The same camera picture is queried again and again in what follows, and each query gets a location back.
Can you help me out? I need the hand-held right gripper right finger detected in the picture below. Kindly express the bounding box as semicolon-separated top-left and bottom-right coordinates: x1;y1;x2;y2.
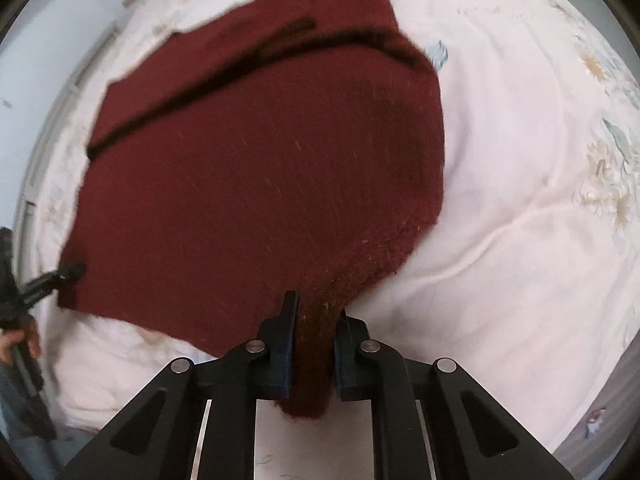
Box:
332;310;576;480

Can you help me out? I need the person's left hand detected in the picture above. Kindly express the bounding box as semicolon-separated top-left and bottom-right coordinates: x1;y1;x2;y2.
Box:
0;317;42;362

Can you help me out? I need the dark red knit sweater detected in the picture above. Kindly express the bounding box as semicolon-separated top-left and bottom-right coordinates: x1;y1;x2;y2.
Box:
57;0;447;418

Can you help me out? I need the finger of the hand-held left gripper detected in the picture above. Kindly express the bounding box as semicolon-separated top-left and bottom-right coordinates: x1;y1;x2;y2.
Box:
17;262;86;306

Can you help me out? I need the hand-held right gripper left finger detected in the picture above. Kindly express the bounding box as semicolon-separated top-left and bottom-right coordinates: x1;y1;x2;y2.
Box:
59;290;301;480

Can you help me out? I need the person's grey-blue clothing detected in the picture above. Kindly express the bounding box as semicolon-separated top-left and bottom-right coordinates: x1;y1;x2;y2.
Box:
0;360;63;480

